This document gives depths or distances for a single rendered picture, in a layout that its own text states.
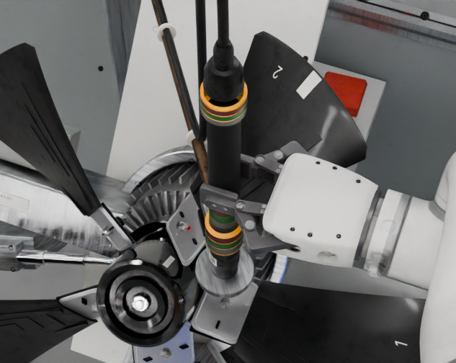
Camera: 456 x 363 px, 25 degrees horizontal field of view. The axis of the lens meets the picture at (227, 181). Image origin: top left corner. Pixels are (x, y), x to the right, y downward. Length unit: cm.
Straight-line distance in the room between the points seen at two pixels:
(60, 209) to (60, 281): 122
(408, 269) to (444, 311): 15
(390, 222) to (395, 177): 125
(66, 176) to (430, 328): 61
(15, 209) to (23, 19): 87
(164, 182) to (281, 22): 27
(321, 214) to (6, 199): 62
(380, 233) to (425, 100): 103
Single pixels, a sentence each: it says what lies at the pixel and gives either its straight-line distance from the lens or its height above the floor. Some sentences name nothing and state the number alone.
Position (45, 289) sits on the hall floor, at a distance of 272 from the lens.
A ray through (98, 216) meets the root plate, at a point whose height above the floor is 123.
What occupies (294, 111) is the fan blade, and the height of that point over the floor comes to 140.
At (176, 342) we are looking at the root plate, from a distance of 141.
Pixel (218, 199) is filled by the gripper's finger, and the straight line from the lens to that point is 106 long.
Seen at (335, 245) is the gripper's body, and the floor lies 151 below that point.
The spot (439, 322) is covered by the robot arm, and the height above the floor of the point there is 162.
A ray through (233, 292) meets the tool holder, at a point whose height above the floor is 129.
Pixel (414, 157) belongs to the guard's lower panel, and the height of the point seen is 60.
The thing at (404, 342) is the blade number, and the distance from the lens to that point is 136.
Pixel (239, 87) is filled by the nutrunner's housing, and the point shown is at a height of 167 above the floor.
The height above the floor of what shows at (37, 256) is 110.
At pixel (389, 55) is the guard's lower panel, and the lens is 197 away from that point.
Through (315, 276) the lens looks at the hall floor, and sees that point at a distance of 271.
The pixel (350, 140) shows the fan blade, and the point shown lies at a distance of 121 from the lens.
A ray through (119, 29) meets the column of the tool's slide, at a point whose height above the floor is 92.
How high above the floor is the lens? 241
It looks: 58 degrees down
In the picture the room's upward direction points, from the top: straight up
